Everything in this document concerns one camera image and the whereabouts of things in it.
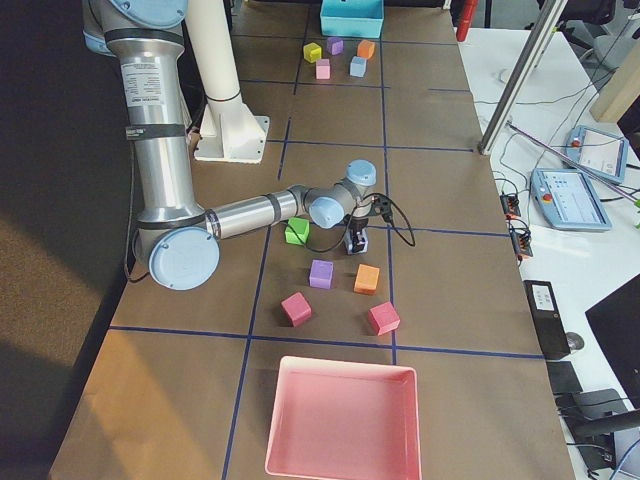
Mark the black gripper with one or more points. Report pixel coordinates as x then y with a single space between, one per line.
357 225

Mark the black power adapter box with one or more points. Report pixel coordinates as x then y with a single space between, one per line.
546 319

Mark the red foam block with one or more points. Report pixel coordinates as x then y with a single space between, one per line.
383 318

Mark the orange foam block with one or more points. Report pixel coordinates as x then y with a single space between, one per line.
366 49
366 280

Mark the teach pendant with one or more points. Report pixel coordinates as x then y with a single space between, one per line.
604 153
568 201

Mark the near teach pendant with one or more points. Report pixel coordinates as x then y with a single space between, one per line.
568 201

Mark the pink foam block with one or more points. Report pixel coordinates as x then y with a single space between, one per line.
323 69

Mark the far orange foam block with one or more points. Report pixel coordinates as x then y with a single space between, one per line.
366 280

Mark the far teach pendant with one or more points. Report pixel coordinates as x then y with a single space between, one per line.
604 153

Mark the near orange foam block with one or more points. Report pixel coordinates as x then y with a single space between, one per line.
366 49

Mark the far purple foam block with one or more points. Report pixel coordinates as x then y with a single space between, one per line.
321 274

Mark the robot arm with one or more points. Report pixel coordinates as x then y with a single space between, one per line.
177 240

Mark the red fire extinguisher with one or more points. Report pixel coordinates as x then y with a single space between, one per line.
465 19

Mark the white camera mast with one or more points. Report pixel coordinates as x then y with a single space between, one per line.
229 131

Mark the red plastic bin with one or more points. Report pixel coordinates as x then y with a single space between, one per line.
344 420

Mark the orange connector board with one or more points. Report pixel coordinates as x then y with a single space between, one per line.
510 206
521 242

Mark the yellow foam block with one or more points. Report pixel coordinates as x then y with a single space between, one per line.
312 52

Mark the aluminium frame post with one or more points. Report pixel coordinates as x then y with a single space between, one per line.
538 39

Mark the near purple foam block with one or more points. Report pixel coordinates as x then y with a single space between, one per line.
335 45

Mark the blue block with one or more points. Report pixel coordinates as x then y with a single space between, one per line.
358 242
358 67

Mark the teal plastic bin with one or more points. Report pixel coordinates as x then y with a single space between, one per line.
352 18

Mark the computer monitor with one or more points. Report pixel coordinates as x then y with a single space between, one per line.
614 321

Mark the purple foam block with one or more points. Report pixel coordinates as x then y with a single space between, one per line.
321 274
335 45

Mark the magenta foam block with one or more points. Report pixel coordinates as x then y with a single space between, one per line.
297 309

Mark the green foam block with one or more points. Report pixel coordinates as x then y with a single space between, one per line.
297 231

